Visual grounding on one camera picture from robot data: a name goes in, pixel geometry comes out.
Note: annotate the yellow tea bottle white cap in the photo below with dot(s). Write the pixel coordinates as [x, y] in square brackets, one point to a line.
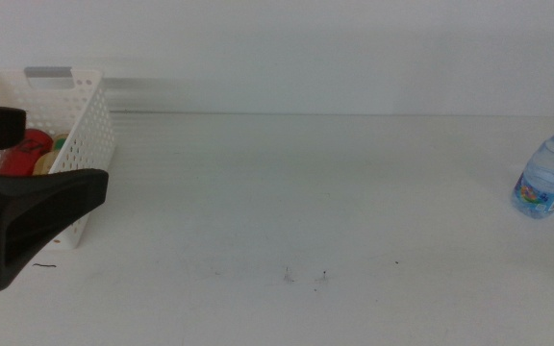
[48, 163]

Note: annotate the red soda can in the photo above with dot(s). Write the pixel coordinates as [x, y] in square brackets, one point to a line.
[27, 154]

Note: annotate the clear water bottle blue cap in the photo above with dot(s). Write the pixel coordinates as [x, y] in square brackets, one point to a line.
[546, 178]

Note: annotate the white perforated plastic basket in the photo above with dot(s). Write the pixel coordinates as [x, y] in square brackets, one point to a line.
[84, 125]

